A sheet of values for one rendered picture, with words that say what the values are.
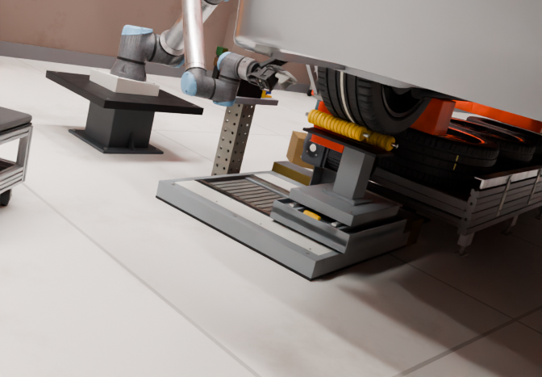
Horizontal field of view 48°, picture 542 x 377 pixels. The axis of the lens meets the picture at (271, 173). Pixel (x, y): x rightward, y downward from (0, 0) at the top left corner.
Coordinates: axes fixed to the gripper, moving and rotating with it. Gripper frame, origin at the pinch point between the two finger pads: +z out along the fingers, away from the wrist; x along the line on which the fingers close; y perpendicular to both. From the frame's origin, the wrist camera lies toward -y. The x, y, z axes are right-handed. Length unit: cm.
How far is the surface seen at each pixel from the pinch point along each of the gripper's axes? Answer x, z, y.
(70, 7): -104, -340, -84
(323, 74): 9.4, 16.2, 1.5
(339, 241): -34, 39, 39
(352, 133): -14.1, 26.8, 4.7
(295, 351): -2, 64, 89
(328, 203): -31.0, 27.1, 27.4
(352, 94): 5.2, 28.6, 2.5
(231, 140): -54, -52, 5
